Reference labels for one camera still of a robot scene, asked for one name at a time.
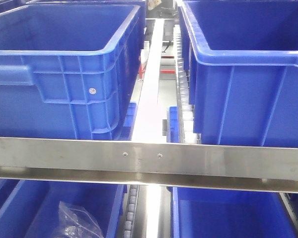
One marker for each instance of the upper blue crate right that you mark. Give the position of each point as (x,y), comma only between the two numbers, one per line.
(242,58)

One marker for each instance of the blue plastic crate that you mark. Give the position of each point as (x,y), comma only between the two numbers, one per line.
(217,213)
(31,210)

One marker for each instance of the blue plastic crate middle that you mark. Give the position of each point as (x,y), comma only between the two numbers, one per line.
(31,210)

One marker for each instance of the upper blue crate left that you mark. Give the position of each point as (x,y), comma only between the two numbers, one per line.
(67,71)

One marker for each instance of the upper steel shelf rail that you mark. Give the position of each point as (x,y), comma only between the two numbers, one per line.
(170,164)

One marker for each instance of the blue plastic crate right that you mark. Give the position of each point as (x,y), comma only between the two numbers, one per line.
(217,213)

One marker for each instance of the clear plastic bag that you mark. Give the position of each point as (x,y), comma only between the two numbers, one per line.
(76,222)

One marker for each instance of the white roller conveyor track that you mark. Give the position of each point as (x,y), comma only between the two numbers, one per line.
(185,110)

